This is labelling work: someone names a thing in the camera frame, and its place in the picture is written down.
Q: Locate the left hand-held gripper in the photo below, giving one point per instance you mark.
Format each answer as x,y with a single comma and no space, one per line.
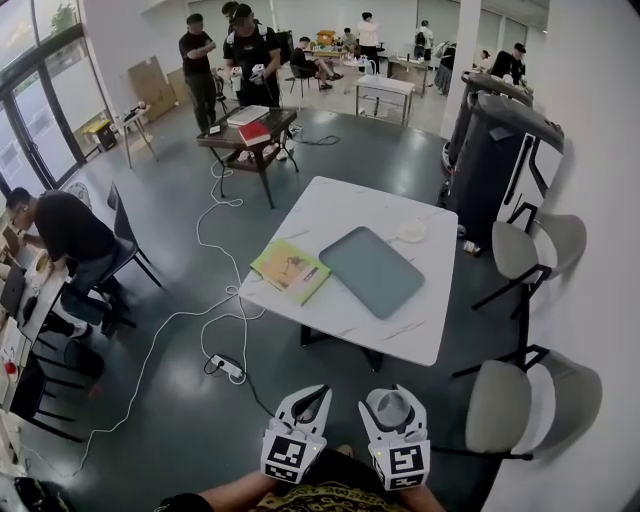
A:
287,457

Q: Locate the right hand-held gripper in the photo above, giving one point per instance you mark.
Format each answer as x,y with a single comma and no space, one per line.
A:
405,462

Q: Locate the clear plastic cup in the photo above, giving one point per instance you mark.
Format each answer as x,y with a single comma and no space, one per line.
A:
390,407

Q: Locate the grey-green tray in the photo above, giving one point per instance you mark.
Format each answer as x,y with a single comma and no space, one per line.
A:
372,272

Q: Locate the person's right forearm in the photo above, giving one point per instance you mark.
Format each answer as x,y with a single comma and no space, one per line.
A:
425,500

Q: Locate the person's left forearm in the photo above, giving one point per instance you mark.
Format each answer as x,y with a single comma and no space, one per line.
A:
235,492

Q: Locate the person's black printed shirt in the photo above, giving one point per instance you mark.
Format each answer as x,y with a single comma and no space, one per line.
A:
340,480

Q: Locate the white power strip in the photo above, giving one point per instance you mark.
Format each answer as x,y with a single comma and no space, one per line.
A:
227,366

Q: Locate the grey padded chair black legs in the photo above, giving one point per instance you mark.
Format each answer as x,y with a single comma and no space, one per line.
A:
512,250
497,405

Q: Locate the yellow-green book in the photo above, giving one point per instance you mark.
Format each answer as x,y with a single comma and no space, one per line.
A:
287,270

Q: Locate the white round saucer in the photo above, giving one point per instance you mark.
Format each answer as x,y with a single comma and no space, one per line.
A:
413,231

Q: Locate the white marble table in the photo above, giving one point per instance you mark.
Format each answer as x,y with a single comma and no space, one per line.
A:
360,200

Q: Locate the black round waste bin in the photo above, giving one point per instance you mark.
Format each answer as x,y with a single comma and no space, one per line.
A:
82,359

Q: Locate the black robot with white panel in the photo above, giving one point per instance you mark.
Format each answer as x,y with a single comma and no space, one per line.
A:
480,175

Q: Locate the dark grey chair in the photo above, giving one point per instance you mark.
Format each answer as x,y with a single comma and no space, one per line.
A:
122,225

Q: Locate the white work desk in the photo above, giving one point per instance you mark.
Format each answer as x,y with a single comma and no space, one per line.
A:
47,290

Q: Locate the red book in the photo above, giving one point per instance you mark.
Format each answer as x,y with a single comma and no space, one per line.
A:
254,134

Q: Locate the black computer mouse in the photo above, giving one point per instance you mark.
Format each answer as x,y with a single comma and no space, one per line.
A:
30,307

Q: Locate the dark wooden coffee table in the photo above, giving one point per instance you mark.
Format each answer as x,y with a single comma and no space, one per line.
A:
280,120

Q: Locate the small black device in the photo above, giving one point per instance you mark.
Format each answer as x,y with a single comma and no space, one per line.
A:
214,130

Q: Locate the food bowl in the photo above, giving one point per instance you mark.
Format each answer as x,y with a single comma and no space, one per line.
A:
45,261

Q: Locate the black service robot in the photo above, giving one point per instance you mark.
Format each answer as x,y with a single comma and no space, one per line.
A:
465,125

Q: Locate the white book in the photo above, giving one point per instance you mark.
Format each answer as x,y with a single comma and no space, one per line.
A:
247,115

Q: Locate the patterned round cushion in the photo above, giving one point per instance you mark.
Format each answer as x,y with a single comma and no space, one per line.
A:
80,194

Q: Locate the grey laptop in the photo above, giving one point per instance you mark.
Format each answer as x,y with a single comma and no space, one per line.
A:
12,290

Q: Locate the white metal-legged table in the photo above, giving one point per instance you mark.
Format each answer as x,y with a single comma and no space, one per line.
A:
385,85

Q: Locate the small thin-legged side table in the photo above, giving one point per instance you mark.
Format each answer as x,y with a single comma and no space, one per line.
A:
135,115

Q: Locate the yellow black storage box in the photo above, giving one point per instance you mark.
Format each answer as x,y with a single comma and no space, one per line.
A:
100,135

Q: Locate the flat cardboard box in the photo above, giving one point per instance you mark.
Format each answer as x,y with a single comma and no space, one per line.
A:
150,90

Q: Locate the orange cardboard box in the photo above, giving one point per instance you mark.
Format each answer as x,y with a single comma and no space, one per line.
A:
326,37

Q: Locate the black framed glass doors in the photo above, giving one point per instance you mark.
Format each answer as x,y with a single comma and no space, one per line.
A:
50,100

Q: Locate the black metal frame chair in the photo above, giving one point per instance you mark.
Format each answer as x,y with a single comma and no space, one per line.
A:
25,385

